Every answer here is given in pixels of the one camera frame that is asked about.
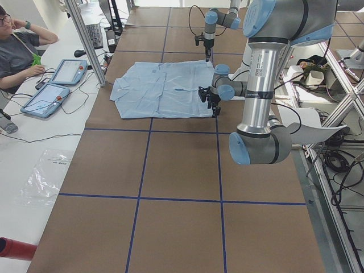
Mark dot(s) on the light blue button-up shirt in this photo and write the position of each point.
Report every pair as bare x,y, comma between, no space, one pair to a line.
163,90

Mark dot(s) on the blue teach pendant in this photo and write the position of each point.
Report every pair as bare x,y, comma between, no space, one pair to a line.
46,100
69,72

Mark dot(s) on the black computer mouse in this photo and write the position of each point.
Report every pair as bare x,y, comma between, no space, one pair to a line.
78,53

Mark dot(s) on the black keyboard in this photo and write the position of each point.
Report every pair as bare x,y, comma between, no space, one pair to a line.
95,34

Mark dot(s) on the seated person in grey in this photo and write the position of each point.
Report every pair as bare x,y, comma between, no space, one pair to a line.
19,56

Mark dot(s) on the clear plastic bag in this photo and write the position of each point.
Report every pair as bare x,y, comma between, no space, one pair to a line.
46,178

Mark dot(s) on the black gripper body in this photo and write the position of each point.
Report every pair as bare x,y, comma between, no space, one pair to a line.
214,99
208,45

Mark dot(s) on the clear water bottle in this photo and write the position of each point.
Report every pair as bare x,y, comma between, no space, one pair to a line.
7,124

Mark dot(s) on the red fire extinguisher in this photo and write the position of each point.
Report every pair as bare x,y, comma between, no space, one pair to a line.
14,249

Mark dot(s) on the upper blue teach pendant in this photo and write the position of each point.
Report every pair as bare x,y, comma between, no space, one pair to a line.
69,72

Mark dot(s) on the lower blue teach pendant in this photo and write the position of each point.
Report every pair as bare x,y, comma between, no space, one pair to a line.
46,100

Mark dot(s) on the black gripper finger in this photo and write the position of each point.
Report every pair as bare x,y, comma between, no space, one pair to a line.
216,111
208,53

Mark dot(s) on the aluminium frame post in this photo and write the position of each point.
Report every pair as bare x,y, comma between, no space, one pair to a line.
79,24

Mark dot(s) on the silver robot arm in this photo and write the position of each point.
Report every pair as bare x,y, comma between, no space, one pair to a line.
213,18
270,26

